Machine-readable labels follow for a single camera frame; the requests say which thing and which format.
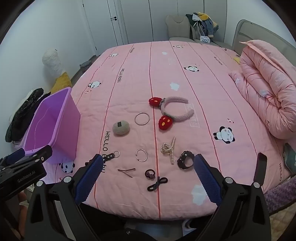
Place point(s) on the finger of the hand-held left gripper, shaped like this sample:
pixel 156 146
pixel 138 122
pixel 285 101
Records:
pixel 39 154
pixel 13 156

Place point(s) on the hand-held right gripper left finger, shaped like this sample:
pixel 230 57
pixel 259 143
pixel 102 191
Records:
pixel 89 179

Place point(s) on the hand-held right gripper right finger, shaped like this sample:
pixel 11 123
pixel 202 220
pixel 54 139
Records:
pixel 208 180

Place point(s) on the purple plastic bin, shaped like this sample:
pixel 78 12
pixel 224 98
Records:
pixel 62 129

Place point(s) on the beige plush hair clip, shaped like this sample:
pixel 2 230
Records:
pixel 123 129

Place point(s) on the pink strawberry plush headband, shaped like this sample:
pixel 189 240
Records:
pixel 178 99

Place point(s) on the black hair claw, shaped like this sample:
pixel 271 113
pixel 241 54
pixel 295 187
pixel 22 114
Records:
pixel 182 160

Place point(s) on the brown hair pin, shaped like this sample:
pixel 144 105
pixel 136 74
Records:
pixel 126 171

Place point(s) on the black jacket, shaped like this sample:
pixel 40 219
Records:
pixel 25 109

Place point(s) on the pearl hair claw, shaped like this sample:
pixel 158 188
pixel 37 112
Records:
pixel 167 149

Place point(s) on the purple shaggy rug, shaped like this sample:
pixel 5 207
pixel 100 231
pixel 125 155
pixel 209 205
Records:
pixel 281 197

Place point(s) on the teal pillow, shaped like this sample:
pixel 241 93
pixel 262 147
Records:
pixel 291 157

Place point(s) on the white plush roll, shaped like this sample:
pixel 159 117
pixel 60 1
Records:
pixel 52 62

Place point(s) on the dark woven basket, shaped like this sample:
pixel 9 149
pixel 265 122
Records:
pixel 85 65

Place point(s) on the pink panda print bedsheet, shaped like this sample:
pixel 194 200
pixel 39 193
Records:
pixel 138 81

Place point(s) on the folded pink quilt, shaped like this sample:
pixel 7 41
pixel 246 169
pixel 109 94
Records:
pixel 266 81

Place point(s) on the small yellow toy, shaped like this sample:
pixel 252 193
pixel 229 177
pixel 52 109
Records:
pixel 237 59

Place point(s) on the white tissue box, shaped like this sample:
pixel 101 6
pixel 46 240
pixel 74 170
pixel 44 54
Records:
pixel 204 39

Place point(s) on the pile of clothes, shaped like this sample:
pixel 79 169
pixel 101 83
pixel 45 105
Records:
pixel 204 25

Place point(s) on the beige bed headboard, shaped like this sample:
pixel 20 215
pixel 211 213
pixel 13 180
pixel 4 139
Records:
pixel 254 30

